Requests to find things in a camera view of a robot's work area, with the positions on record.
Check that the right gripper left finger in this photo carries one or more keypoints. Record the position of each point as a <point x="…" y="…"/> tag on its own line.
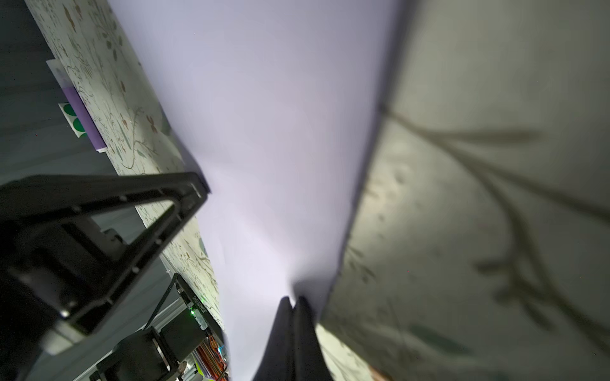
<point x="277" y="363"/>

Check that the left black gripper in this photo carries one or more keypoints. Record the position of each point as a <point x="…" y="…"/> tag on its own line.
<point x="62" y="274"/>

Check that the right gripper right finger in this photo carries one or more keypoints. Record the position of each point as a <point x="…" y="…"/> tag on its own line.
<point x="309" y="364"/>

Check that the purple paper sheet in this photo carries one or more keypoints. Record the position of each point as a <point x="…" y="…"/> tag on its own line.
<point x="275" y="102"/>

